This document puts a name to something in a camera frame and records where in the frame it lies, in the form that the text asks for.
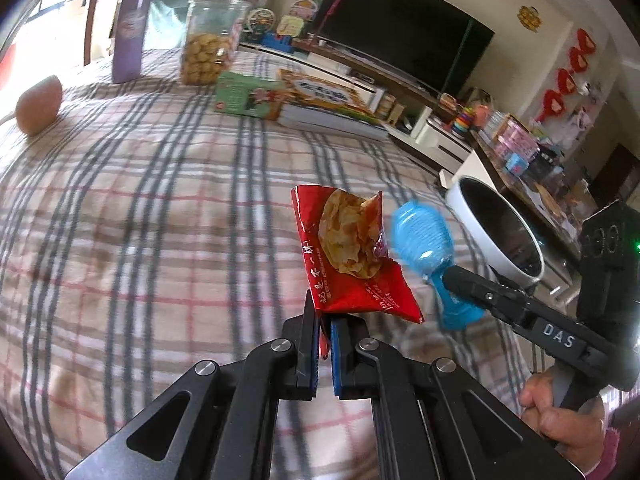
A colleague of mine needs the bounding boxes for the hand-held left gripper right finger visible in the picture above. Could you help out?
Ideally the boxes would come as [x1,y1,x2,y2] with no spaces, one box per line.
[327,312,586,480]

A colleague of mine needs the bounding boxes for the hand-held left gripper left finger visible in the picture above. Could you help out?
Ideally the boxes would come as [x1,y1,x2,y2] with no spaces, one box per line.
[65,290,323,480]

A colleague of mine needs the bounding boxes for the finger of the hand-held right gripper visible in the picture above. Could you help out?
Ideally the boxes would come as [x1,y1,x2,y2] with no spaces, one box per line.
[487,279,542,307]
[442,265,532,335]

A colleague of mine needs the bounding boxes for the red snack packet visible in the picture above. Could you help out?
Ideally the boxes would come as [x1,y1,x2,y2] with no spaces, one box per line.
[291,185,425,361]

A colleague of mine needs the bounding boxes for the light blue plastic bottle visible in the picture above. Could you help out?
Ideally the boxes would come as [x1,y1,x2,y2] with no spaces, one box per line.
[390,200,486,332]

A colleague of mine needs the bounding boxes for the white round pot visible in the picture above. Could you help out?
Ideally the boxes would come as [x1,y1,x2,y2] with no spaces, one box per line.
[445,175,547,287]

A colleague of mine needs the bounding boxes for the person's right forearm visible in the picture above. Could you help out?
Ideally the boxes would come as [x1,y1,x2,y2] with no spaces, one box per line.
[582,385,640,480]

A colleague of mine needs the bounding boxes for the person's right hand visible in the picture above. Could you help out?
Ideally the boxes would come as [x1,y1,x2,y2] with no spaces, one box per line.
[519,372,608,473]

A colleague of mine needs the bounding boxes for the marble top coffee table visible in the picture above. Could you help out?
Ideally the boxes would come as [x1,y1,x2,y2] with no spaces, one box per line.
[470,125,616,262]

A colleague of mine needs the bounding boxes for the pizza print board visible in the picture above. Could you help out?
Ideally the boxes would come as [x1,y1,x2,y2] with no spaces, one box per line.
[535,185,569,221]

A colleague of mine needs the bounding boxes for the dark wooden door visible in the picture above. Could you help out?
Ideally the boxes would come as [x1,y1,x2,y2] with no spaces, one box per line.
[590,145,640,212]

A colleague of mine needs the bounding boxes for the black box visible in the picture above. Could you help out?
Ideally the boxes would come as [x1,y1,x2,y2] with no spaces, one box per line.
[525,145,564,181]

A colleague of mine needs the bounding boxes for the white television cabinet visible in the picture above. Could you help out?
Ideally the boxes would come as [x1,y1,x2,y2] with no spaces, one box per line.
[240,42,482,177]

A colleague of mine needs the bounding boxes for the pink toy box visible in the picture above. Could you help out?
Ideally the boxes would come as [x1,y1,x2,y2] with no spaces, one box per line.
[492,115,539,166]

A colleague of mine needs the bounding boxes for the plaid covered table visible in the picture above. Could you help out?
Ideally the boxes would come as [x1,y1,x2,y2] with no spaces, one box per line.
[0,50,551,480]

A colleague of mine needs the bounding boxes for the thin green rod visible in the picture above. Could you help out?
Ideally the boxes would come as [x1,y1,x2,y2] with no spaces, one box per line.
[440,17,474,99]

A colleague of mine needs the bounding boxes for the orange-covered flat box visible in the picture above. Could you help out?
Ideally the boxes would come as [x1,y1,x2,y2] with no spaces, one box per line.
[276,69,391,142]

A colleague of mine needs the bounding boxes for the green box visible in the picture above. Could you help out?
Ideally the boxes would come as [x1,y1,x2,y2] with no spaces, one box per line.
[214,71,286,121]

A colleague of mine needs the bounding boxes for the black flat television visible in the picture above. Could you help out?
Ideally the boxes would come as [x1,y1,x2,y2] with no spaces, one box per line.
[312,0,496,99]

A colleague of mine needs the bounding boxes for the blue toy block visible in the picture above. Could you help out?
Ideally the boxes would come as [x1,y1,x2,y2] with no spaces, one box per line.
[262,32,297,54]

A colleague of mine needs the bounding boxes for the yellow green toy house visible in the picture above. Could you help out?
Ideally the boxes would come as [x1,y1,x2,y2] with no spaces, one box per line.
[276,15,307,39]

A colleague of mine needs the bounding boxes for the thin pink rod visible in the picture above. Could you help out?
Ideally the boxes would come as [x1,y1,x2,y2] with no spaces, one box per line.
[312,0,354,37]

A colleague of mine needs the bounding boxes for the round cartoon card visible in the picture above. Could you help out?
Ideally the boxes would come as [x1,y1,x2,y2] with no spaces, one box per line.
[290,0,324,21]

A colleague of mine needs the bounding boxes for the clear cookie jar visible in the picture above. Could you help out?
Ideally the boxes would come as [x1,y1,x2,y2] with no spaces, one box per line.
[179,0,251,86]

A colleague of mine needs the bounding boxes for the ferris wheel toy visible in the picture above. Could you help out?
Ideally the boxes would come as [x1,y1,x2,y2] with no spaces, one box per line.
[243,7,279,44]

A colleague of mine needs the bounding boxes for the brown round fruit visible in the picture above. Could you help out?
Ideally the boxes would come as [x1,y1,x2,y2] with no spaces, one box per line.
[15,75,64,137]

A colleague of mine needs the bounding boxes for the purple carton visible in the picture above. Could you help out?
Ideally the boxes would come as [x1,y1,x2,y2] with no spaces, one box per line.
[111,0,159,85]

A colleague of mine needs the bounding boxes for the balcony window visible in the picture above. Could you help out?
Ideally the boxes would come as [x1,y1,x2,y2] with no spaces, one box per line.
[0,0,103,67]

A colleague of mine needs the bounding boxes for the rainbow stacking ring toy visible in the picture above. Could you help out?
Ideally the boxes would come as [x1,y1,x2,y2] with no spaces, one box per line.
[452,105,476,136]

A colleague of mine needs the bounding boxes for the red heart string wall decoration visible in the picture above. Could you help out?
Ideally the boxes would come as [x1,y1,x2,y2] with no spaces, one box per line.
[534,27,597,122]

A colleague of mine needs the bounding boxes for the gold red round wall sticker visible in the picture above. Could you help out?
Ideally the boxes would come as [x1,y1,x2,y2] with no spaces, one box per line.
[517,5,541,31]

